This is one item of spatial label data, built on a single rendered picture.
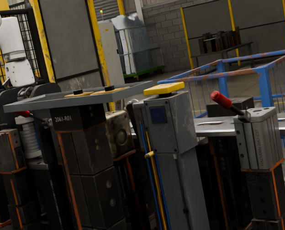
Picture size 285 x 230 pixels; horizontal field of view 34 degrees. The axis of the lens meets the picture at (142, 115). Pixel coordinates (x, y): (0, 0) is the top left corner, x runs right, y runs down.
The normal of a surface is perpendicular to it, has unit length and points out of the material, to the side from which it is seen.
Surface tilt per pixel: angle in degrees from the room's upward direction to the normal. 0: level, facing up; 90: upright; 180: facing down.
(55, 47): 91
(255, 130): 90
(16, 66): 87
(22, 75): 90
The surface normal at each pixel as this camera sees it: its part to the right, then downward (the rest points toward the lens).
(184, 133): 0.77, -0.06
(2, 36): -0.29, 0.21
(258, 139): -0.60, 0.24
